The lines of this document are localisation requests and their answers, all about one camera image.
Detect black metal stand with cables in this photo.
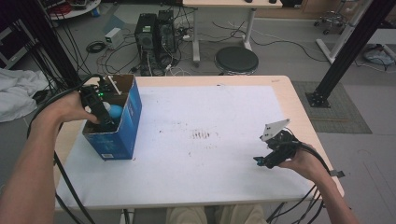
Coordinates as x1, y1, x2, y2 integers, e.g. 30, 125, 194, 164
0, 0, 83, 94

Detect coiled black cable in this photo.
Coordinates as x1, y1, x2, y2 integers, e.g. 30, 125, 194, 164
85, 40, 107, 54

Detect black metal stand with base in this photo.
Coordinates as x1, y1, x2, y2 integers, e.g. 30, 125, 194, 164
304, 0, 396, 109

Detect right hand-held gripper cable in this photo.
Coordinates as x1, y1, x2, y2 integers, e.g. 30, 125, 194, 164
265, 139, 332, 224

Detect office chair base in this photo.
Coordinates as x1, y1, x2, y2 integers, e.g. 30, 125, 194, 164
313, 10, 348, 35

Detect black computer tower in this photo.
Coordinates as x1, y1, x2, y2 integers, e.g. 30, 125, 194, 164
134, 12, 158, 50
155, 9, 178, 54

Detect black round stool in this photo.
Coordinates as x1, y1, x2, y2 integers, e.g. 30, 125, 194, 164
214, 46, 260, 77

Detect round white table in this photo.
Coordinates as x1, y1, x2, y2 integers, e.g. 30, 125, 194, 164
40, 0, 102, 21

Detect person's right hand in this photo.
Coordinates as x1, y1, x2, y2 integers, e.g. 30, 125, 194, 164
277, 143, 332, 184

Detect light blue bag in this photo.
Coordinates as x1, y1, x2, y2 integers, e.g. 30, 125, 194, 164
363, 43, 396, 67

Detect person's legs in beige trousers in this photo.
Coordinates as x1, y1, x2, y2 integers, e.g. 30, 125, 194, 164
164, 203, 269, 224

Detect blue cardboard box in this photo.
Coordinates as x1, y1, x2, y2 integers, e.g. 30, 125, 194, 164
81, 74, 143, 161

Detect small white device box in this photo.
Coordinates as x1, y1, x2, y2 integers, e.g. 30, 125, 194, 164
104, 27, 125, 50

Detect left hand-held gripper cable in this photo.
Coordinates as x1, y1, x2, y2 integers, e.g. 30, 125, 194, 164
26, 73, 106, 224

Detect white cloth heap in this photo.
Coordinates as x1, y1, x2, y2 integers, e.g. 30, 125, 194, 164
0, 67, 50, 123

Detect wooden desk with white legs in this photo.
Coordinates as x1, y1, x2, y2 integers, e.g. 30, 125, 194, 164
181, 0, 284, 68

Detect person's left hand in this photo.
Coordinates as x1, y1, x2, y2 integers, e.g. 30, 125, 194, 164
46, 90, 101, 126

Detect hand-held gripper cable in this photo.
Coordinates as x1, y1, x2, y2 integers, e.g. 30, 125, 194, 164
265, 139, 332, 224
26, 73, 106, 224

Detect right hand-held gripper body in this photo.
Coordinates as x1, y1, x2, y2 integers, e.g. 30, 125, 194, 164
260, 118, 303, 170

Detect grey floor mat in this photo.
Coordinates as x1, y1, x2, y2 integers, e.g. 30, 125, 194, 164
291, 80, 373, 134

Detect blue bottle with white cap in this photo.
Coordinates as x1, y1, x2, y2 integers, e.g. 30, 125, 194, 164
102, 102, 124, 120

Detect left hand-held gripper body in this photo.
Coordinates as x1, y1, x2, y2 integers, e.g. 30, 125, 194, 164
78, 74, 123, 120

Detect white metal stand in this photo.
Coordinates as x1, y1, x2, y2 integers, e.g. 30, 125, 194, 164
316, 0, 375, 64

